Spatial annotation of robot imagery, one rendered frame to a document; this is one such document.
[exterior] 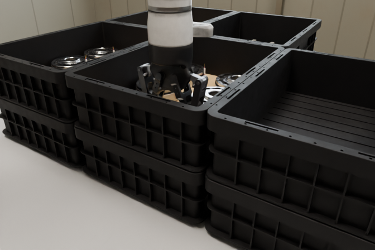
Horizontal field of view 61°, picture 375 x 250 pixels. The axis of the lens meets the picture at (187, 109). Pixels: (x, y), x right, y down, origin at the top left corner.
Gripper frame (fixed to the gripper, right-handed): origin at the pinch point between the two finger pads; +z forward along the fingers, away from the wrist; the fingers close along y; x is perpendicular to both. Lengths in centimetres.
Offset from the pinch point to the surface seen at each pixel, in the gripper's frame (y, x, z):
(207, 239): 13.3, -9.3, 15.5
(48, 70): -21.8, -9.0, -7.5
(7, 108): -40.8, -9.1, 5.4
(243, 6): -70, 197, 11
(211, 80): -5.4, 25.4, 2.4
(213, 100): 10.8, -4.5, -7.5
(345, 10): 2, 204, 8
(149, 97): 2.0, -8.8, -7.5
